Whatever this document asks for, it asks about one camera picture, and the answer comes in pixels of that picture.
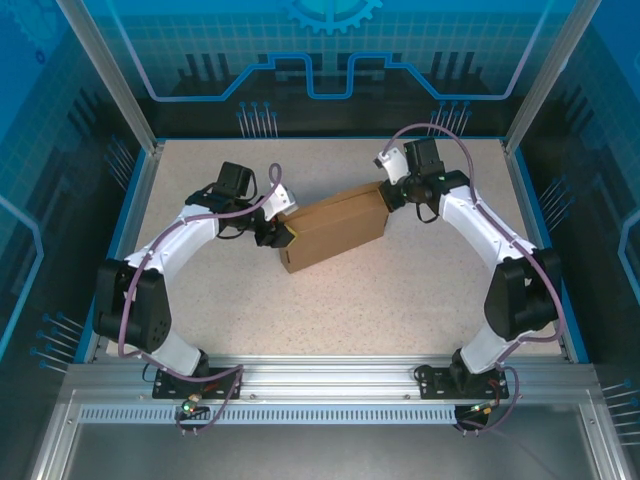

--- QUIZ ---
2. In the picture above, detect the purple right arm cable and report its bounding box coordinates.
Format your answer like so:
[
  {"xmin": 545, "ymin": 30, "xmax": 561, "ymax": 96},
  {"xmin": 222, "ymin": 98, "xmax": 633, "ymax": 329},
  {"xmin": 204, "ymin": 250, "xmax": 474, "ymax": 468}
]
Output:
[{"xmin": 380, "ymin": 123, "xmax": 566, "ymax": 436}]

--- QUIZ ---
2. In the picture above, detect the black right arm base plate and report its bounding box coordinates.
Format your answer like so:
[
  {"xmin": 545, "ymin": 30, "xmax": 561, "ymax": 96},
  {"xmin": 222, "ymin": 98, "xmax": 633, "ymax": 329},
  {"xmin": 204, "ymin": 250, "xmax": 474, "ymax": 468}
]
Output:
[{"xmin": 414, "ymin": 364, "xmax": 517, "ymax": 401}]

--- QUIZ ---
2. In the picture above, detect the slotted grey cable duct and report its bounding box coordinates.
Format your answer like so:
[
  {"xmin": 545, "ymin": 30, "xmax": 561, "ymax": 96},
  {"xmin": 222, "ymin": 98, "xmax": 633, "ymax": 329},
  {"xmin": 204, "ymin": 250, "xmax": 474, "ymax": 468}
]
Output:
[{"xmin": 77, "ymin": 403, "xmax": 461, "ymax": 427}]

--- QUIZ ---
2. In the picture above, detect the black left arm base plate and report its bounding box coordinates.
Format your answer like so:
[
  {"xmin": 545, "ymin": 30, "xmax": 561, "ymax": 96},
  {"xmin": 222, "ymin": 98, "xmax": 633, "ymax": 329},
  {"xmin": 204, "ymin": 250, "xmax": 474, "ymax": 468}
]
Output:
[{"xmin": 152, "ymin": 363, "xmax": 245, "ymax": 401}]

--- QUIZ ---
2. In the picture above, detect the aluminium frame post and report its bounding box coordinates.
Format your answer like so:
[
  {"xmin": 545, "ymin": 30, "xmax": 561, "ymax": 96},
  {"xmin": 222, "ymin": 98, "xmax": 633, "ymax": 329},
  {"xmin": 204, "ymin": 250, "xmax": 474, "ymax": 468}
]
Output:
[
  {"xmin": 53, "ymin": 0, "xmax": 166, "ymax": 156},
  {"xmin": 501, "ymin": 0, "xmax": 606, "ymax": 156}
]

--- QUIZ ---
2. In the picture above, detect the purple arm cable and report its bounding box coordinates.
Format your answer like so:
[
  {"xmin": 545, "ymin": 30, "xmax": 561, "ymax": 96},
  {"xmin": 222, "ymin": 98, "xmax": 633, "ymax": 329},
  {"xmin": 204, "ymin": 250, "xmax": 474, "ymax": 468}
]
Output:
[
  {"xmin": 117, "ymin": 162, "xmax": 281, "ymax": 436},
  {"xmin": 380, "ymin": 123, "xmax": 566, "ymax": 436}
]

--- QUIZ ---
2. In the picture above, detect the aluminium mounting rail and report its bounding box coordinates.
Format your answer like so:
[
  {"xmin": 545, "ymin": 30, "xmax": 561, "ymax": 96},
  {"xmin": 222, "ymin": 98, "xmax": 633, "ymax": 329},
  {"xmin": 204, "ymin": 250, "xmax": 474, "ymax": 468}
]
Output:
[{"xmin": 64, "ymin": 353, "xmax": 601, "ymax": 402}]

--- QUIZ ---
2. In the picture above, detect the small connector with green light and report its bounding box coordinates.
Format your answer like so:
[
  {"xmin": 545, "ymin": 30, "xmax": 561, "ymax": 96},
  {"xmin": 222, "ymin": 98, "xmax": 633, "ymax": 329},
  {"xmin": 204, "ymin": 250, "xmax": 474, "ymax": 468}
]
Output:
[
  {"xmin": 174, "ymin": 394, "xmax": 209, "ymax": 421},
  {"xmin": 467, "ymin": 399, "xmax": 504, "ymax": 419}
]

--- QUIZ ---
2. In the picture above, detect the grey metal tray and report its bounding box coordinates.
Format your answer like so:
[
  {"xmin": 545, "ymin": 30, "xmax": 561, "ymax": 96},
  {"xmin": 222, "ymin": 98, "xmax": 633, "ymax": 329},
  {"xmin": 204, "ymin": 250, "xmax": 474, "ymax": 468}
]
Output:
[{"xmin": 29, "ymin": 389, "xmax": 634, "ymax": 480}]

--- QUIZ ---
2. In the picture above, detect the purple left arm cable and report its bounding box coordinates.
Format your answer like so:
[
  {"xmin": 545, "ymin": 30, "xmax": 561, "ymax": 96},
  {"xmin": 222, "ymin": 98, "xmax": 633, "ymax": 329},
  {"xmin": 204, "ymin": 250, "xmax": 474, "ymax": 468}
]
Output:
[{"xmin": 117, "ymin": 162, "xmax": 281, "ymax": 436}]

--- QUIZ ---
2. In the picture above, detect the brown cardboard paper box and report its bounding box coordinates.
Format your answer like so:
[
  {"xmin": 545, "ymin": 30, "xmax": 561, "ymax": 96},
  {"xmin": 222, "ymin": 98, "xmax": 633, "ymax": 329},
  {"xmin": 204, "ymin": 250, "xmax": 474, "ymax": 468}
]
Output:
[{"xmin": 278, "ymin": 181, "xmax": 391, "ymax": 275}]

